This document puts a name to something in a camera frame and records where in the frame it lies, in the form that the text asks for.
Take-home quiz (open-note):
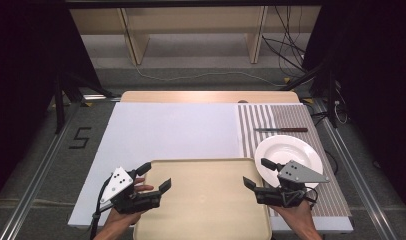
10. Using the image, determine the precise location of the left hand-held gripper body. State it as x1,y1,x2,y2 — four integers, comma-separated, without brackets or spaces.
99,166,163,215

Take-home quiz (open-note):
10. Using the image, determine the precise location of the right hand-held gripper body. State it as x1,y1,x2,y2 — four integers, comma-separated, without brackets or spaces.
255,160,331,208

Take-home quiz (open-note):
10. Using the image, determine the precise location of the person's left hand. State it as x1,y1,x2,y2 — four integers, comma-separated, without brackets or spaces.
102,177,155,232

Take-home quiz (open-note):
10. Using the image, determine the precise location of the person's right hand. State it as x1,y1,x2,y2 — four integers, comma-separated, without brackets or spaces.
270,199,315,231

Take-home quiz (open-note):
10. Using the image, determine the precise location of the white round plate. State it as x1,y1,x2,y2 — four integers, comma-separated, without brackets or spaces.
253,134,325,190

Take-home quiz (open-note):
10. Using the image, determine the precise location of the beige plastic tray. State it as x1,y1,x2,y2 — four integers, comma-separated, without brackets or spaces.
133,157,273,240

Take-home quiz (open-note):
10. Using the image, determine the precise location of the white table cover sheet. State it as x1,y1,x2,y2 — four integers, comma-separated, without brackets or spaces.
67,101,355,234

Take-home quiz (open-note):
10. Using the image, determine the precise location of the striped placemat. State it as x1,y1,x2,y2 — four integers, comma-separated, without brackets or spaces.
237,103,353,218

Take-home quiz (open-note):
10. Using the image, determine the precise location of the black tripod stand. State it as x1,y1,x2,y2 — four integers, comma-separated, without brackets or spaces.
280,56,340,130
52,70,116,135

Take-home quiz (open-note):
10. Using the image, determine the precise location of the light wooden table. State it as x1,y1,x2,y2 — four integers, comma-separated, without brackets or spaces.
119,90,301,105

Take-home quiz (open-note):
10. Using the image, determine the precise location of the dark curtain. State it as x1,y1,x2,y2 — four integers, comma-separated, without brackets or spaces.
302,0,406,218
0,0,104,206

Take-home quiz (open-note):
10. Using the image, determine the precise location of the light wooden shelf unit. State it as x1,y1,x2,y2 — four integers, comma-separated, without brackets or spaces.
68,5,323,66

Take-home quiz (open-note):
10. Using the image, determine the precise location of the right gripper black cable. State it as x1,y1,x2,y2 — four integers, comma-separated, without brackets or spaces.
303,185,321,211

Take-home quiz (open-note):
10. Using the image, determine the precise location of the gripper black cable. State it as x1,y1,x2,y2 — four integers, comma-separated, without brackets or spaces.
303,185,321,211
89,176,113,240

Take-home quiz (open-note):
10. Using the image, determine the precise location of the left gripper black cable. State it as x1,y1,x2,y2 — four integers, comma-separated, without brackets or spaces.
89,176,113,240

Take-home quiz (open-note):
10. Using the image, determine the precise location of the knife with brown handle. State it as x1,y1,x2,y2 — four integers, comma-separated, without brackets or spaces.
253,127,309,133

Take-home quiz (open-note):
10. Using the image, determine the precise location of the metal floor rail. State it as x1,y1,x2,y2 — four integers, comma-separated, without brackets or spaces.
312,99,400,240
0,94,123,240

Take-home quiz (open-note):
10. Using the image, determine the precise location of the bundle of black cables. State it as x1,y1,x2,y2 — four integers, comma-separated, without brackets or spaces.
261,5,308,79

